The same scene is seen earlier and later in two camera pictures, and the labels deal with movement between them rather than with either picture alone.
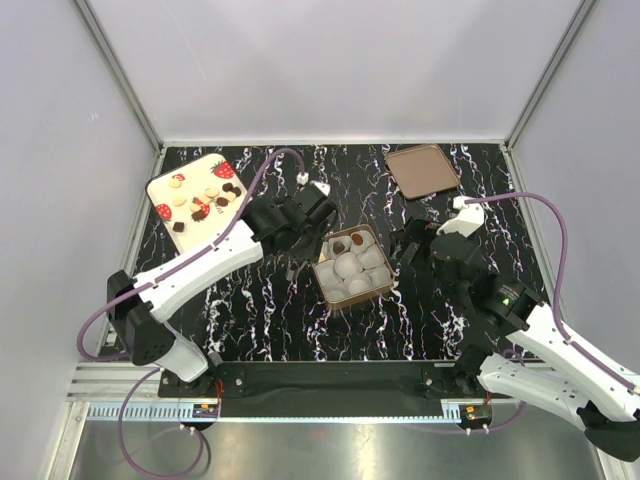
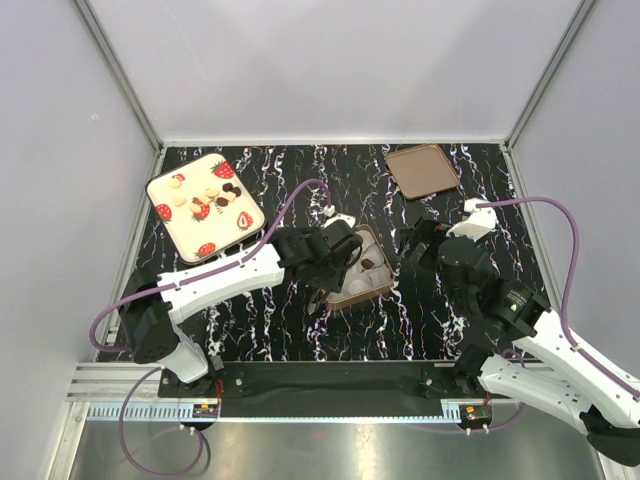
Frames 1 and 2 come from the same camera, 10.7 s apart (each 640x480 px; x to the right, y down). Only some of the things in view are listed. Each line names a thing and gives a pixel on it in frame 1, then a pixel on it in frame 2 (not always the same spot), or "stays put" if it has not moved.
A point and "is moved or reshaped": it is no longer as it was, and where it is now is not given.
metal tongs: (293, 268) is moved or reshaped
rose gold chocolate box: (351, 267) stays put
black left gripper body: (309, 243) -> (331, 275)
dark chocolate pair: (228, 187) stays put
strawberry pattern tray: (196, 202) stays put
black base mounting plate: (330, 389) stays put
